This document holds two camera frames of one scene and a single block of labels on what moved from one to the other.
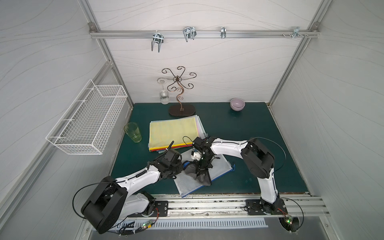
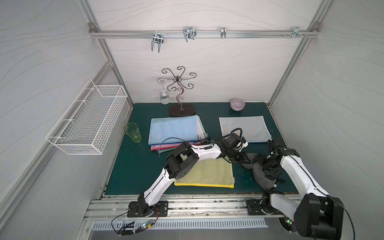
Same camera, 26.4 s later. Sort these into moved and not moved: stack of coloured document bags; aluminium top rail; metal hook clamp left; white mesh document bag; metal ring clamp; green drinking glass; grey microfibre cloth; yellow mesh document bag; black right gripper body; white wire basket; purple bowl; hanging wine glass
Moved: yellow mesh document bag; grey microfibre cloth; white mesh document bag; black right gripper body
Not moved: stack of coloured document bags; green drinking glass; white wire basket; metal hook clamp left; purple bowl; aluminium top rail; metal ring clamp; hanging wine glass
